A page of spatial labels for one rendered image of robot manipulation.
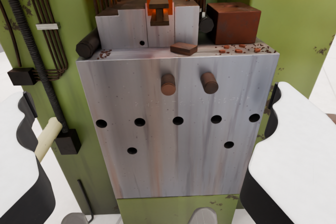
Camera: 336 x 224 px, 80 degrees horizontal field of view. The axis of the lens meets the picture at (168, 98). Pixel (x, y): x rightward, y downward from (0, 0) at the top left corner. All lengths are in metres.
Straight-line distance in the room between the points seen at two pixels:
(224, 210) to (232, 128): 0.36
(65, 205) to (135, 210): 0.66
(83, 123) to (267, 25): 0.65
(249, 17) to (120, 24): 0.25
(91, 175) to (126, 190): 0.34
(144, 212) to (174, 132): 0.36
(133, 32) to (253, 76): 0.25
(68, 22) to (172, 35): 0.30
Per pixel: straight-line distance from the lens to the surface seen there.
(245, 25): 0.45
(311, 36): 0.71
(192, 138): 0.50
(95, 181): 1.00
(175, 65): 0.38
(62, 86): 0.70
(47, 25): 0.62
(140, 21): 0.42
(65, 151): 0.82
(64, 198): 1.37
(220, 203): 0.74
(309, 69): 0.75
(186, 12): 0.42
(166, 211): 0.75
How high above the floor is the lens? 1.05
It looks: 33 degrees down
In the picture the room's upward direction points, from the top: 2 degrees counter-clockwise
